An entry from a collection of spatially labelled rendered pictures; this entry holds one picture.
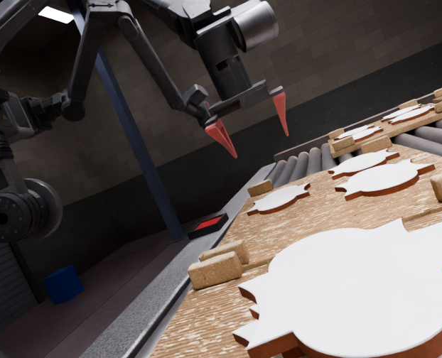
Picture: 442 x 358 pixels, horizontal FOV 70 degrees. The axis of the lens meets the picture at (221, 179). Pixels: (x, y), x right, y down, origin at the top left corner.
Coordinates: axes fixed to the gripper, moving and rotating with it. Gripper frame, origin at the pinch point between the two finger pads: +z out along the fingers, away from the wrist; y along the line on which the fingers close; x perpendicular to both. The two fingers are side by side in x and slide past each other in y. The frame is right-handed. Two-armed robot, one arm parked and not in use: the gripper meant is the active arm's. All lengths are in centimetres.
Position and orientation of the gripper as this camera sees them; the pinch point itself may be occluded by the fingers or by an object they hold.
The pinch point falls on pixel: (259, 142)
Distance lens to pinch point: 56.3
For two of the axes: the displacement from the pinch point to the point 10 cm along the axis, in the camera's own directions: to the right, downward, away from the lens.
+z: 4.4, 8.6, 2.7
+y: 8.9, -3.7, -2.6
